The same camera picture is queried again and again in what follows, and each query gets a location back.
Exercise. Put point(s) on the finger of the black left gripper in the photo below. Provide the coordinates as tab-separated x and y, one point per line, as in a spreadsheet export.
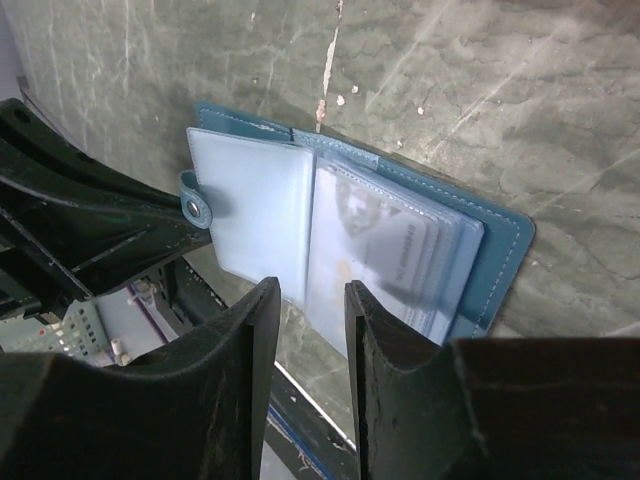
72	228

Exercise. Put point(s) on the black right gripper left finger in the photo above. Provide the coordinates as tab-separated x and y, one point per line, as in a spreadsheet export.
194	408

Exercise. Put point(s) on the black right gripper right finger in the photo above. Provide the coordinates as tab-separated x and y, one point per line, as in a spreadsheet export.
494	408

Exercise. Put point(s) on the blue card holder wallet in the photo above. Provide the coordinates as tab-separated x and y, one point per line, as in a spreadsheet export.
317	212

